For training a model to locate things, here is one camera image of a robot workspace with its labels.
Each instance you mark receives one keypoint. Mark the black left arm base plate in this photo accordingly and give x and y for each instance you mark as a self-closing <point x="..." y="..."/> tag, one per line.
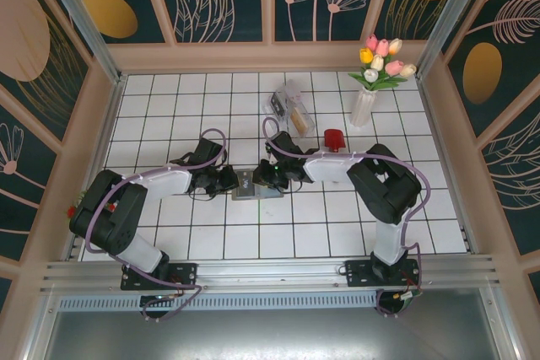
<point x="181" y="275"/>

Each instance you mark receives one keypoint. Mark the grey metal panel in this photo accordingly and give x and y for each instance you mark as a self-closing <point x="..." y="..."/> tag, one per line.
<point x="270" y="336"/>

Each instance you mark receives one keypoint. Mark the grey folding card holder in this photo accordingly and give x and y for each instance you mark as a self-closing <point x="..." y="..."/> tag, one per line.
<point x="270" y="193"/>

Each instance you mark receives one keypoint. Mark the clear acrylic organizer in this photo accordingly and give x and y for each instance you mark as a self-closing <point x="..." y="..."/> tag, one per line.
<point x="301" y="124"/>

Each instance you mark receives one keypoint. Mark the lilac card in organizer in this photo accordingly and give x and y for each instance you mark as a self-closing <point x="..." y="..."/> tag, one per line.
<point x="290" y="91"/>

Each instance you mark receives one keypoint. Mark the wooden brush in organizer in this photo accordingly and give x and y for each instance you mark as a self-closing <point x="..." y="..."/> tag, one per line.
<point x="298" y="120"/>

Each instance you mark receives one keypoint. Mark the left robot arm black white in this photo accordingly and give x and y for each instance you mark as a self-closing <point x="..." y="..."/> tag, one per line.
<point x="164" y="183"/>

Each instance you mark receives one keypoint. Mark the white ribbed vase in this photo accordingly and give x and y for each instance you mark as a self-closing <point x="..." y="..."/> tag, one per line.
<point x="363" y="107"/>

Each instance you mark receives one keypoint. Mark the black item in organizer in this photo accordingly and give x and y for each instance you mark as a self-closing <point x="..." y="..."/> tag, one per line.
<point x="279" y="108"/>

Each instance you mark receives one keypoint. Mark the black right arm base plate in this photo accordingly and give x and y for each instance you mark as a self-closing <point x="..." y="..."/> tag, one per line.
<point x="358" y="273"/>

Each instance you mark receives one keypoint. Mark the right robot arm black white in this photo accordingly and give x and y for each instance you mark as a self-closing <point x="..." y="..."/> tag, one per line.
<point x="333" y="166"/>

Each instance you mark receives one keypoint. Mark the aluminium frame post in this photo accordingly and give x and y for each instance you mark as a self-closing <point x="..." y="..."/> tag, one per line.
<point x="80" y="18"/>
<point x="451" y="18"/>

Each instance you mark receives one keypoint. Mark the aluminium mounting rail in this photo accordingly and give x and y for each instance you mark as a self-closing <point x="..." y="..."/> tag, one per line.
<point x="270" y="269"/>

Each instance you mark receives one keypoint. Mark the artificial tulip bouquet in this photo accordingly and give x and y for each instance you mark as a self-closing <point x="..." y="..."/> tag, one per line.
<point x="381" y="62"/>

